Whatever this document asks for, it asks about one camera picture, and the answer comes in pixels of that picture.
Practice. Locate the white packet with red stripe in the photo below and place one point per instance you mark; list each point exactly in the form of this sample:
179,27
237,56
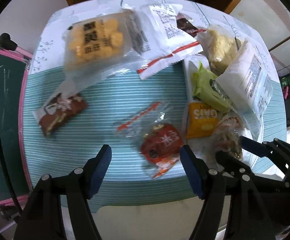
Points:
165,37

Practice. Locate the green chalkboard with pink frame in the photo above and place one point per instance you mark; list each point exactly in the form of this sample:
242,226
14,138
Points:
4,80

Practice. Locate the white plate with leaf pattern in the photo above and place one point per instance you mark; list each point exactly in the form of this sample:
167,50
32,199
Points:
202,150

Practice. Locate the orange oat snack packet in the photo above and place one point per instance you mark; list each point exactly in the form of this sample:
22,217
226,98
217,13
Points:
201,121

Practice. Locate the yellow biscuit clear packet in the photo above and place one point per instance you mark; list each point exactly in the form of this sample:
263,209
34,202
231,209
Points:
97,40

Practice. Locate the clear bag of pale crumbly snack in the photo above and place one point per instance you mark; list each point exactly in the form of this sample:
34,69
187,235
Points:
220,50

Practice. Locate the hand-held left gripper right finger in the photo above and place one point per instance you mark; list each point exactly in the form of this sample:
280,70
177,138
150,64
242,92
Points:
191,170

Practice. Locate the clear packet of nuts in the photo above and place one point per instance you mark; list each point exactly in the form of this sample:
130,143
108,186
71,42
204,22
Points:
228,137

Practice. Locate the black plastic clip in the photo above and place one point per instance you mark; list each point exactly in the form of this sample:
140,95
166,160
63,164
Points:
6,41

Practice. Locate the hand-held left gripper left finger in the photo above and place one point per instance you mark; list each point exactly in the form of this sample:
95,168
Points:
102,165

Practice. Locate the green snack packet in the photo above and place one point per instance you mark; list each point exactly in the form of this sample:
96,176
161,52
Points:
207,90

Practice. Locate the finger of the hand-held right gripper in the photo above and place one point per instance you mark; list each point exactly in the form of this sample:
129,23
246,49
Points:
231,161
252,146

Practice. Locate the dark red snack packet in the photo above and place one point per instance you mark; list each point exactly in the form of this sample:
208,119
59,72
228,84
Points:
185,25

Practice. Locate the red snack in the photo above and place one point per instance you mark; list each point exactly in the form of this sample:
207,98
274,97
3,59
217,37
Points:
160,142

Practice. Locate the white packet with printed text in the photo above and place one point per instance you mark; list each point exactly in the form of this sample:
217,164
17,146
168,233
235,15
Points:
247,85

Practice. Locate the brown chocolate bar packet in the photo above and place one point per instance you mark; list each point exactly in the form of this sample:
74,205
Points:
59,112

